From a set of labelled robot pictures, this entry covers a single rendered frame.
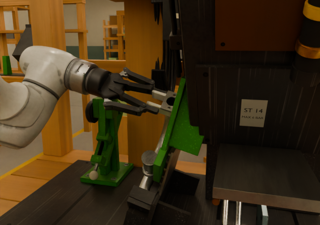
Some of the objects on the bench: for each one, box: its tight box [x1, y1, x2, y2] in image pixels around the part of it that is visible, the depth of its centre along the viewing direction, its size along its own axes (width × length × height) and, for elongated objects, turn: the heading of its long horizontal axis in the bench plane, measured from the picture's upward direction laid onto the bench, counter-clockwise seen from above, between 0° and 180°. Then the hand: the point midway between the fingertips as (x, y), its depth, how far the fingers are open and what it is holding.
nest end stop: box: [127, 197, 151, 214], centre depth 68 cm, size 4×7×6 cm, turn 75°
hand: (162, 103), depth 71 cm, fingers closed on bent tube, 3 cm apart
